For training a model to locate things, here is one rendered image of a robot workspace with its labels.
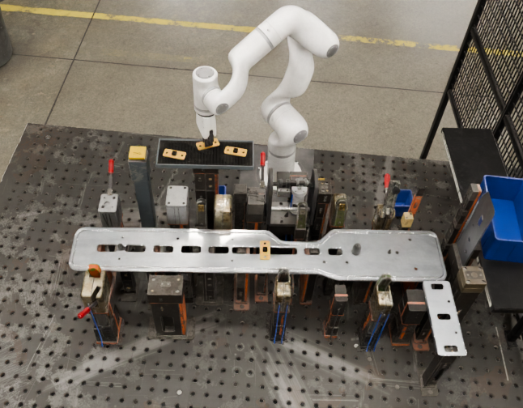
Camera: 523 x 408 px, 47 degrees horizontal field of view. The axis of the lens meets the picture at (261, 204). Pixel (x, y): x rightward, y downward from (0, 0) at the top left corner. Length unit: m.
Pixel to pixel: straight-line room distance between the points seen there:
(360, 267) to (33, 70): 3.14
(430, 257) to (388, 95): 2.31
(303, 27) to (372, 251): 0.85
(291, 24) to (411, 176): 1.19
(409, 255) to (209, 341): 0.83
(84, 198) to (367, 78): 2.49
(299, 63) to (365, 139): 1.90
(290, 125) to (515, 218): 0.95
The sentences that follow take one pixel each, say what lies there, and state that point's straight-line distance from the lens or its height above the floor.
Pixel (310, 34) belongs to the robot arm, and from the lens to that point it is 2.14.
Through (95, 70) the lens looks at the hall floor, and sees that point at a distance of 4.60.
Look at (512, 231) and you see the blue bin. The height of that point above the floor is 1.03.
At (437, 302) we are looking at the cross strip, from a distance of 2.24.
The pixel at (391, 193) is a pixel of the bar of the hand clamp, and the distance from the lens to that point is 2.27.
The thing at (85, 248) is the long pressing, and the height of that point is 1.00.
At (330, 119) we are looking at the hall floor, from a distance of 4.20.
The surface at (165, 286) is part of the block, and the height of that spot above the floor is 1.03.
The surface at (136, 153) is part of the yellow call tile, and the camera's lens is 2.34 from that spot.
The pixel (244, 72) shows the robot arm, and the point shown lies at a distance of 2.05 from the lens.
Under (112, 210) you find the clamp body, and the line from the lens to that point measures 2.30.
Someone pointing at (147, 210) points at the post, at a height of 0.84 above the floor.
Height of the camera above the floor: 2.85
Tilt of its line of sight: 51 degrees down
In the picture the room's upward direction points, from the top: 4 degrees clockwise
